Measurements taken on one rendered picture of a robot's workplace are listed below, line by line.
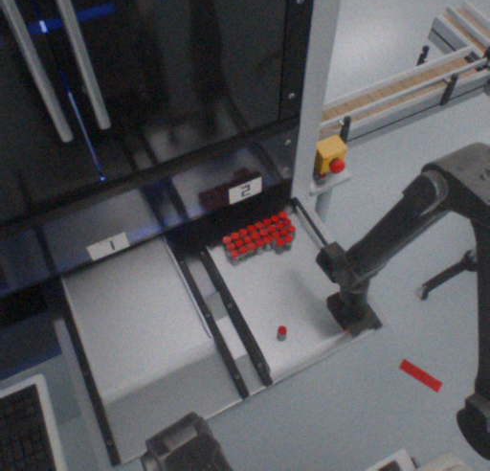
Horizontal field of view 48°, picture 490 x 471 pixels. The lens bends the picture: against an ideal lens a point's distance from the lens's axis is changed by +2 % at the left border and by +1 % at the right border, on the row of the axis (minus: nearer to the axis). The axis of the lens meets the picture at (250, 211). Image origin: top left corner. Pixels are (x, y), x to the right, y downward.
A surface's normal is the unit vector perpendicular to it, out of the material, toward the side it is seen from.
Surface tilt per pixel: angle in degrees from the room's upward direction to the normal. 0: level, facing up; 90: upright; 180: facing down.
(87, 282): 0
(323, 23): 90
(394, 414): 0
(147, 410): 0
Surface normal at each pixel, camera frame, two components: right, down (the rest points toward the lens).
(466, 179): -0.03, -0.66
